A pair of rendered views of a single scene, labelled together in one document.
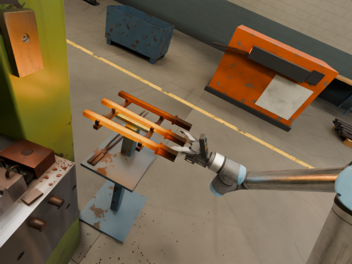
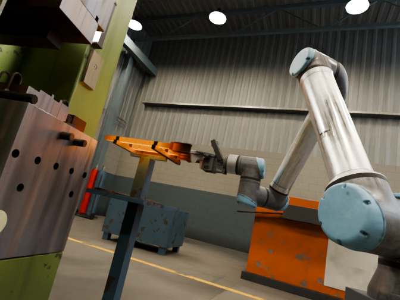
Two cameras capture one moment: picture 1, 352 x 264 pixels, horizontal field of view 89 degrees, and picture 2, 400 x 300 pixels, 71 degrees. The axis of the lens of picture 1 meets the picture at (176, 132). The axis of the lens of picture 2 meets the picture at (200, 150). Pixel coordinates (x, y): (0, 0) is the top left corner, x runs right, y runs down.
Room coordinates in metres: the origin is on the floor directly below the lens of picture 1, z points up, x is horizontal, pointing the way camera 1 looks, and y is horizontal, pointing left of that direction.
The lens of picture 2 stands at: (-0.62, -0.42, 0.71)
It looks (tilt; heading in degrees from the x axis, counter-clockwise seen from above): 13 degrees up; 16
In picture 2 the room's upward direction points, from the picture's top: 12 degrees clockwise
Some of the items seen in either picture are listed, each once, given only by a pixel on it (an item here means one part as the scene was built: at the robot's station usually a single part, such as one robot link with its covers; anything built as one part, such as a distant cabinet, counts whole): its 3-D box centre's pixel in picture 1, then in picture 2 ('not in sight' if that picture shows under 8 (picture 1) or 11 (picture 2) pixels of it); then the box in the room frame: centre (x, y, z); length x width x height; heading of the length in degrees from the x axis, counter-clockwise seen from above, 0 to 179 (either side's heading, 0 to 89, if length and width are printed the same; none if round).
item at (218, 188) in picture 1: (222, 183); (250, 193); (0.63, -0.33, 0.85); 0.12 x 0.09 x 0.12; 126
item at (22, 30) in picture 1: (23, 44); (92, 70); (0.43, 0.50, 1.27); 0.09 x 0.02 x 0.17; 3
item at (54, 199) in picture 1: (56, 201); (80, 142); (0.24, 0.28, 0.87); 0.04 x 0.03 x 0.03; 93
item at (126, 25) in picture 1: (140, 34); (146, 225); (4.19, 1.61, 0.36); 1.21 x 0.81 x 0.72; 88
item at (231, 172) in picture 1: (231, 171); (251, 167); (0.63, -0.32, 0.96); 0.12 x 0.09 x 0.10; 84
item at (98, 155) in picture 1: (124, 132); (133, 197); (0.81, 0.30, 0.73); 0.60 x 0.04 x 0.01; 174
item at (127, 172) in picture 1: (127, 152); (136, 201); (0.68, 0.21, 0.71); 0.40 x 0.30 x 0.02; 175
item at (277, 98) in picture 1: (258, 75); (311, 246); (3.95, -1.09, 0.63); 2.10 x 1.12 x 1.25; 82
